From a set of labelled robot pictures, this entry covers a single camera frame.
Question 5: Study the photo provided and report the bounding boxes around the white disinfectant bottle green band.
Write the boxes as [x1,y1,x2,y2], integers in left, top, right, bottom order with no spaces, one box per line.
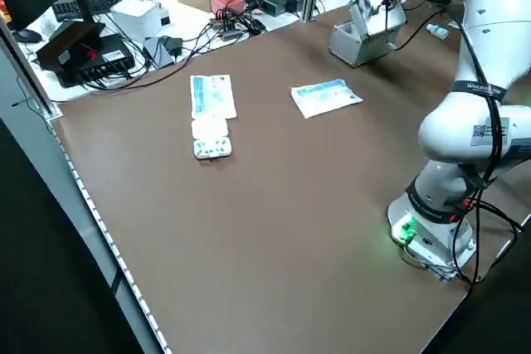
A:
[425,23,451,40]

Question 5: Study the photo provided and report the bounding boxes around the aluminium first-aid case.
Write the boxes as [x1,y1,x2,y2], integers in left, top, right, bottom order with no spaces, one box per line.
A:
[329,0,408,68]

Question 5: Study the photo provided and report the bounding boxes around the open white plastic pill box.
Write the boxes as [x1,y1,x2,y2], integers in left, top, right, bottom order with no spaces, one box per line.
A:
[191,117,234,162]

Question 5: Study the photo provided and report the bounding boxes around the wide blue-white flat packet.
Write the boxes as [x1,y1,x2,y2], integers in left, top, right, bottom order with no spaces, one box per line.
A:
[290,78,365,119]

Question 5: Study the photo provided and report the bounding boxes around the red box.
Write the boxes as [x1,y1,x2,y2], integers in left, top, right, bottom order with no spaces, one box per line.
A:
[209,0,247,16]

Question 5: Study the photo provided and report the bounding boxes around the dark usb hub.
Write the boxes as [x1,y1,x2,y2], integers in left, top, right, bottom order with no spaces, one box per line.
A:
[208,17,245,42]

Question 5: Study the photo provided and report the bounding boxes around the long blue-white flat packet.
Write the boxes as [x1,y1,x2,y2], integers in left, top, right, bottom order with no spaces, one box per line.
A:
[189,74,238,120]

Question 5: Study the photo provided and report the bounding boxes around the black plug adapter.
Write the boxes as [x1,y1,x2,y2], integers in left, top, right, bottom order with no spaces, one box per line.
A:
[159,36,184,57]

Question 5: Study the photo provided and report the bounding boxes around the grey power adapter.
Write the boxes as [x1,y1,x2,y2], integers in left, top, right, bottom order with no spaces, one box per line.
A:
[143,36,173,68]

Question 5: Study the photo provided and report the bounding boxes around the white cube box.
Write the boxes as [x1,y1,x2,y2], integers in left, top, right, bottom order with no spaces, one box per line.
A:
[110,0,173,44]

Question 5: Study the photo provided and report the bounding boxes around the black keyboard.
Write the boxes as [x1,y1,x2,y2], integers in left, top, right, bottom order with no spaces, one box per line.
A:
[52,0,152,23]

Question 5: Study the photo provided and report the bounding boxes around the dark tilted plate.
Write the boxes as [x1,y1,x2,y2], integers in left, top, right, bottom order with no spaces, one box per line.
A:
[36,21,107,73]

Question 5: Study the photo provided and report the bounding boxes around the black mouse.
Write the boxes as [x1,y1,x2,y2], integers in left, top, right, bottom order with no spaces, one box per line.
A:
[11,28,42,44]

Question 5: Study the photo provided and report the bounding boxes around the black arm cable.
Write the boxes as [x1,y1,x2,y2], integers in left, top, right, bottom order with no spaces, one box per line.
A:
[450,13,524,287]

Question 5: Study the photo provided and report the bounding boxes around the black network switch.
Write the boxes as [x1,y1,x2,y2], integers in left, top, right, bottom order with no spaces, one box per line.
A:
[56,33,136,89]

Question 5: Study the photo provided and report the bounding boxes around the aluminium table edge rail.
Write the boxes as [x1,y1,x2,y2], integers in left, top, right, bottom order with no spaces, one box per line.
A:
[0,115,173,354]

